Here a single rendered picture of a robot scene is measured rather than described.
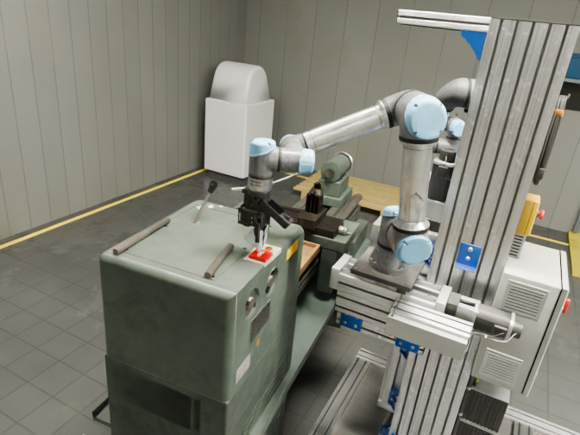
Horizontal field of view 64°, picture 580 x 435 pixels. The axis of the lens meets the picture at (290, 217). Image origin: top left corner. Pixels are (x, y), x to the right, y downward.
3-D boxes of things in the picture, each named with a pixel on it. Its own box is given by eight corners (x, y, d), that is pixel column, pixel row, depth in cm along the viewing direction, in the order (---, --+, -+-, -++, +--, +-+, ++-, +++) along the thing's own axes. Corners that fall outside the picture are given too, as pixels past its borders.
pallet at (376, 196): (417, 200, 577) (419, 192, 573) (396, 225, 501) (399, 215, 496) (321, 176, 628) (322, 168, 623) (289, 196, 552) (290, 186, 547)
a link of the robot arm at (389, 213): (404, 235, 175) (411, 201, 170) (416, 251, 163) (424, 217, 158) (373, 233, 174) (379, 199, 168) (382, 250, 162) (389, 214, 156)
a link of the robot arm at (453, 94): (440, 91, 183) (411, 157, 228) (469, 95, 183) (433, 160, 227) (440, 68, 188) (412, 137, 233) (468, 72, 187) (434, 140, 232)
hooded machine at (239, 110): (234, 160, 656) (238, 59, 600) (270, 170, 632) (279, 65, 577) (203, 173, 598) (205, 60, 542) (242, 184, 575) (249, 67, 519)
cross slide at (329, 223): (333, 239, 243) (334, 231, 241) (259, 220, 256) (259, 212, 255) (343, 227, 259) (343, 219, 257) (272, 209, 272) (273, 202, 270)
